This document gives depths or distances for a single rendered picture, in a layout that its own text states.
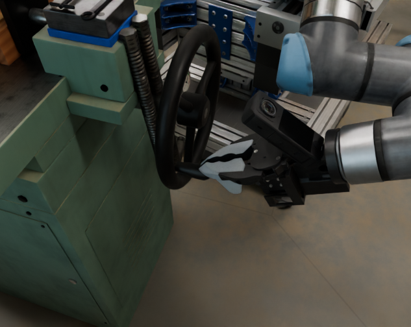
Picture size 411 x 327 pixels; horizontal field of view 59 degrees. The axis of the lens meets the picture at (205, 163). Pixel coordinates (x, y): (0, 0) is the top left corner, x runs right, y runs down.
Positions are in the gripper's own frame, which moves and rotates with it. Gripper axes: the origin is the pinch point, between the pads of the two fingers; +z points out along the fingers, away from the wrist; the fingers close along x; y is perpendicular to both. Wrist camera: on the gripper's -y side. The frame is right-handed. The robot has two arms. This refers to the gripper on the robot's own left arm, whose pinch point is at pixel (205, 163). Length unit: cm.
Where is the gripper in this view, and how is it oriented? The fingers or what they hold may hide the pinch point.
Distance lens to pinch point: 56.3
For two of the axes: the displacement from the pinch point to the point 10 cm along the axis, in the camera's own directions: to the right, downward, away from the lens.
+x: 3.1, -7.2, 6.2
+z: -8.3, 1.2, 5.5
